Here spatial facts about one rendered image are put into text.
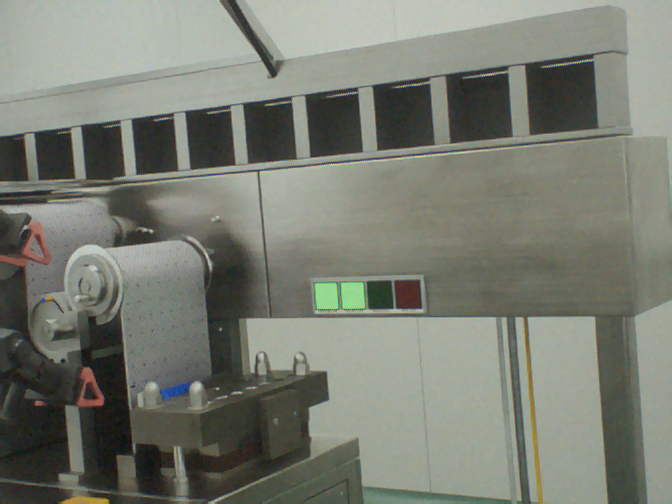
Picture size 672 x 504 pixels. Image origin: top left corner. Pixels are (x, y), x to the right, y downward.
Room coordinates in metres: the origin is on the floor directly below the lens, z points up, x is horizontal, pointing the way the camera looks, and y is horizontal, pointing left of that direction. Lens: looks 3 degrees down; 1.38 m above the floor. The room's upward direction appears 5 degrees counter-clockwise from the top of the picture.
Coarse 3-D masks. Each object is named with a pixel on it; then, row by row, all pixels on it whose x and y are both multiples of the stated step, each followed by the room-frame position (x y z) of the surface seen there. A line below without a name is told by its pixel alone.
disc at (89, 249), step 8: (80, 248) 2.01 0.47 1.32; (88, 248) 2.00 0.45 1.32; (96, 248) 1.99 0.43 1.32; (72, 256) 2.03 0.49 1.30; (104, 256) 1.98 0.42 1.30; (112, 256) 1.97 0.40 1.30; (88, 264) 2.00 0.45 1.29; (112, 264) 1.97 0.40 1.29; (120, 272) 1.96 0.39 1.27; (64, 280) 2.04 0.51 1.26; (120, 280) 1.96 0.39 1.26; (120, 288) 1.96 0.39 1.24; (120, 296) 1.97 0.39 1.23; (72, 304) 2.03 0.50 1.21; (120, 304) 1.97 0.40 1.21; (112, 312) 1.98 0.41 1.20; (88, 320) 2.01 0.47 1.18; (96, 320) 2.00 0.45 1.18; (104, 320) 1.99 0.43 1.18
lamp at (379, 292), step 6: (372, 282) 2.05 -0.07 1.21; (378, 282) 2.04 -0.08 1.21; (384, 282) 2.04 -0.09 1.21; (372, 288) 2.05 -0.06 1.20; (378, 288) 2.04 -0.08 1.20; (384, 288) 2.04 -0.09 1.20; (390, 288) 2.03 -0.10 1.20; (372, 294) 2.05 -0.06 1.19; (378, 294) 2.04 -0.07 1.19; (384, 294) 2.04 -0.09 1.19; (390, 294) 2.03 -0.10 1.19; (372, 300) 2.05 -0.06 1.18; (378, 300) 2.04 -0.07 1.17; (384, 300) 2.04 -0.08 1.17; (390, 300) 2.03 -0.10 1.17; (372, 306) 2.05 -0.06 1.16; (378, 306) 2.05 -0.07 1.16; (384, 306) 2.04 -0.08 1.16; (390, 306) 2.03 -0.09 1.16
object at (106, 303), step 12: (72, 264) 2.01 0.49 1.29; (84, 264) 2.00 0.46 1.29; (96, 264) 1.98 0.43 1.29; (108, 264) 1.98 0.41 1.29; (72, 276) 2.02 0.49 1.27; (108, 276) 1.97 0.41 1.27; (108, 288) 1.97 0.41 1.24; (72, 300) 2.02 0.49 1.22; (108, 300) 1.97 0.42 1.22; (96, 312) 1.99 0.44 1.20
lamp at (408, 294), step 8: (416, 280) 2.00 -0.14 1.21; (400, 288) 2.02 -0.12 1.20; (408, 288) 2.01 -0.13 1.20; (416, 288) 2.00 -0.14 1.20; (400, 296) 2.02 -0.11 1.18; (408, 296) 2.01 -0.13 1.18; (416, 296) 2.00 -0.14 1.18; (400, 304) 2.02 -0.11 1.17; (408, 304) 2.01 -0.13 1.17; (416, 304) 2.00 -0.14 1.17
